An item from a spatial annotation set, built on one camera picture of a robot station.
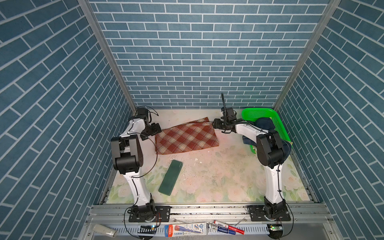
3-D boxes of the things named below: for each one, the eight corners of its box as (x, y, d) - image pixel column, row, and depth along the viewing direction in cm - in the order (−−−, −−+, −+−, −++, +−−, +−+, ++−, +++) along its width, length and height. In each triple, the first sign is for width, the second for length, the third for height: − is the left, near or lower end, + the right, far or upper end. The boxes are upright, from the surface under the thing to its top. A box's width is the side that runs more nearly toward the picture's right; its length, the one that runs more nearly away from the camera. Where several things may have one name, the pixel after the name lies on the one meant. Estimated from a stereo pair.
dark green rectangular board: (158, 192, 82) (157, 191, 80) (172, 160, 95) (172, 158, 93) (170, 196, 81) (170, 195, 79) (183, 163, 93) (182, 161, 91)
